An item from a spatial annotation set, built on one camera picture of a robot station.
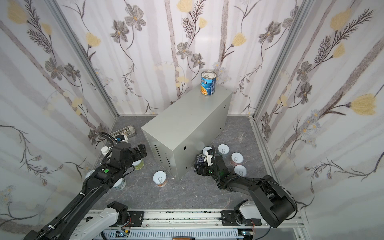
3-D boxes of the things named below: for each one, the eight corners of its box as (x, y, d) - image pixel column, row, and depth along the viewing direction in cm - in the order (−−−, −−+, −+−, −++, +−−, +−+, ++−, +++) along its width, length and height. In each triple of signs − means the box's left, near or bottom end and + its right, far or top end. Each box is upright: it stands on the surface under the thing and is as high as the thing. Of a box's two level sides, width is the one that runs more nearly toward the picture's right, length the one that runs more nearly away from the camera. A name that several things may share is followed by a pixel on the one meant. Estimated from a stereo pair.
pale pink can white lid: (233, 176, 91) (235, 172, 86) (231, 168, 94) (233, 164, 89) (244, 176, 91) (247, 172, 87) (243, 168, 94) (245, 164, 90)
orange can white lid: (153, 186, 87) (151, 183, 82) (156, 174, 91) (154, 170, 86) (166, 186, 87) (165, 183, 82) (167, 174, 91) (166, 170, 86)
